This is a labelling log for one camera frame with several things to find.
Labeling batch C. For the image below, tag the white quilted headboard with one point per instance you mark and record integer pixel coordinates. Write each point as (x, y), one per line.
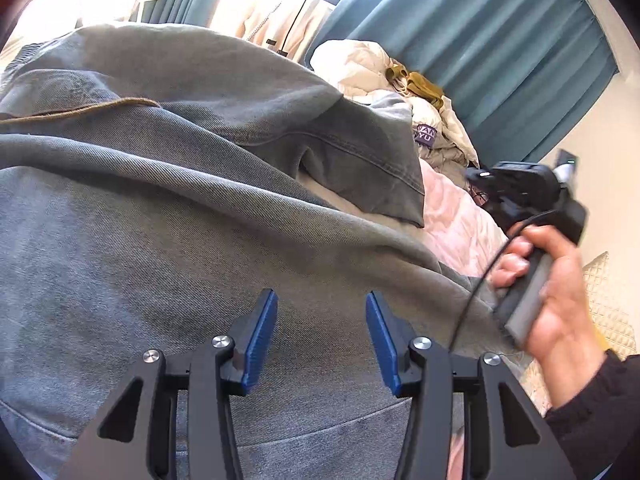
(607, 310)

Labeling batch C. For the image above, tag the mustard yellow garment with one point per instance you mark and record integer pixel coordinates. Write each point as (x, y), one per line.
(420, 85)

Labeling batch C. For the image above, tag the person's right forearm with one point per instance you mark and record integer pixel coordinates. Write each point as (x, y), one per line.
(600, 425)

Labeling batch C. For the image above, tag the beige hanging sweater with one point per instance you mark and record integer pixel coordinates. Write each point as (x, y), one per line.
(260, 15)

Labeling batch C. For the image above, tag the person's right hand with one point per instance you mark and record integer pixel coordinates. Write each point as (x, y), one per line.
(565, 310)

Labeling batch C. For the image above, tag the wide teal curtain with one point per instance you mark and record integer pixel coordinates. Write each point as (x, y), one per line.
(475, 35)

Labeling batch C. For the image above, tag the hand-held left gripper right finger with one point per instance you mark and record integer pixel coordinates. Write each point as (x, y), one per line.
(382, 347)

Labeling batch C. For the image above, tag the grey jacket with purple label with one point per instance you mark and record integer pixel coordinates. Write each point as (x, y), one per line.
(430, 135)

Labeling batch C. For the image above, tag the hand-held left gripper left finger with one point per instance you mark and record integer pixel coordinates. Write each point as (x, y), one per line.
(260, 347)

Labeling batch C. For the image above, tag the garment steamer stand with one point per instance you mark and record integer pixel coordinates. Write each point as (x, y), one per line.
(300, 15)

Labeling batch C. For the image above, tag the white puffer jacket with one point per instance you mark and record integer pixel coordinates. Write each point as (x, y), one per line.
(350, 67)

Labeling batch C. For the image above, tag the blue denim jeans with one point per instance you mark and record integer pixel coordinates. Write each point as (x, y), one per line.
(150, 235)

